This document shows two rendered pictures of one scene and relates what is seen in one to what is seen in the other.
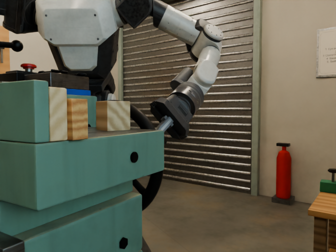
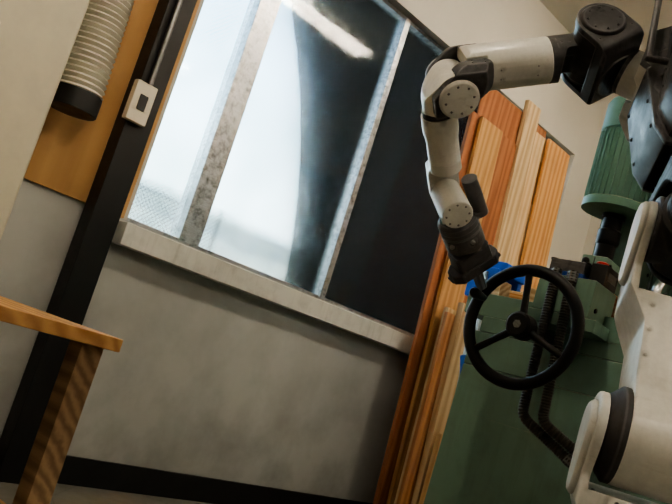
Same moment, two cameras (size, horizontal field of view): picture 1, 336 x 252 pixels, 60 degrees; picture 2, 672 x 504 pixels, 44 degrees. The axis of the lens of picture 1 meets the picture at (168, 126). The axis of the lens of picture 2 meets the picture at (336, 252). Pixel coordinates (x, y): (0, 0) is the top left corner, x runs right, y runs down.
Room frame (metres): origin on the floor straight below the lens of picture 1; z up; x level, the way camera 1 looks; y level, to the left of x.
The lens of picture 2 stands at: (2.60, -0.01, 0.58)
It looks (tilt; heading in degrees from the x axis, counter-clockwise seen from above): 8 degrees up; 189
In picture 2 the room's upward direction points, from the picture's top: 17 degrees clockwise
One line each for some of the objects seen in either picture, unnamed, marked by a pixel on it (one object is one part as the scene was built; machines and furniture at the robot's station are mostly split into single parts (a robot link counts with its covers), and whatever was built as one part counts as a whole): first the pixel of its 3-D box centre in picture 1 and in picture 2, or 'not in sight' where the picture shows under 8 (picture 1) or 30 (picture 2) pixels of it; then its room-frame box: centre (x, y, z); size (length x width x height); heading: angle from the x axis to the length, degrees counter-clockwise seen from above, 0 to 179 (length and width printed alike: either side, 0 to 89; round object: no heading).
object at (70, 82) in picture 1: (48, 82); (583, 272); (0.61, 0.25, 0.99); 0.13 x 0.11 x 0.06; 59
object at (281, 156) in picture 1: (283, 172); not in sight; (2.94, -1.18, 0.30); 0.19 x 0.18 x 0.60; 144
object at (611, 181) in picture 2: not in sight; (628, 161); (0.42, 0.31, 1.35); 0.18 x 0.18 x 0.31
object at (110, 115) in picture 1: (113, 115); (500, 290); (0.43, 0.08, 0.92); 0.04 x 0.04 x 0.04; 38
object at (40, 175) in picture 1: (10, 142); (582, 327); (0.54, 0.29, 0.87); 0.61 x 0.30 x 0.06; 59
